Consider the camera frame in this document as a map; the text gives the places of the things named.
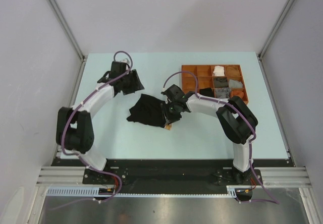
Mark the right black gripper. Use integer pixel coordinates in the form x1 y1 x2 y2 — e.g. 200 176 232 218
161 101 182 126

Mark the black underwear beige waistband back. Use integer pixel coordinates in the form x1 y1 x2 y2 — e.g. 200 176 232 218
127 94 172 130

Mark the black underwear beige waistband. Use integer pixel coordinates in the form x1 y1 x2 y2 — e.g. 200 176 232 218
127 94 172 130
199 87 214 97

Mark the black underwear beige waistband front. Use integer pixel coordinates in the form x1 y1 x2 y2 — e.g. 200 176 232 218
199 87 214 97

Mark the grey striped boxer underwear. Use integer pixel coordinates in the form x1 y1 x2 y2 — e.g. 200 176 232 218
214 87 231 99

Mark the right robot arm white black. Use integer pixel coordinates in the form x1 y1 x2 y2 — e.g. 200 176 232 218
161 85 258 184

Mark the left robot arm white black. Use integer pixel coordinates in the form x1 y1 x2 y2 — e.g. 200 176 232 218
56 61 144 184

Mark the dark grey rolled cloth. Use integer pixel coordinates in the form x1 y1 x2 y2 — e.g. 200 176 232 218
213 77 229 88

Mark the wooden compartment tray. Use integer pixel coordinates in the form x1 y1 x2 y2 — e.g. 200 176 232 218
182 65 249 104

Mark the white rolled cloth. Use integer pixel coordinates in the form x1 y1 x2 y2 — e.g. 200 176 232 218
213 66 225 77

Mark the orange rolled cloth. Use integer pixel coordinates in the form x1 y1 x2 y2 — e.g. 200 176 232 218
230 90 245 99

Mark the light grey rolled cloth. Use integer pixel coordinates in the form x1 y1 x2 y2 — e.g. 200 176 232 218
228 79 243 88

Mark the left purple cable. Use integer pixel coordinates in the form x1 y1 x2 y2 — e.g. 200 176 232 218
49 50 134 209

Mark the left aluminium frame post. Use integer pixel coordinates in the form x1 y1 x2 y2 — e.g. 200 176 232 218
47 0 85 62

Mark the aluminium frame post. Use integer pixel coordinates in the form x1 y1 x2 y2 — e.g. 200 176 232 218
258 0 305 58
47 0 85 62

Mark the white slotted cable duct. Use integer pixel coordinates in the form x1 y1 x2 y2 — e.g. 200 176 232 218
46 186 251 198

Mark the aluminium front rail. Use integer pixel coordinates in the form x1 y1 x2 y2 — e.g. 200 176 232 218
36 166 312 188

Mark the right aluminium frame post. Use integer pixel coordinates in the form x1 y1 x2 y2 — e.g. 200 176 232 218
258 0 305 58

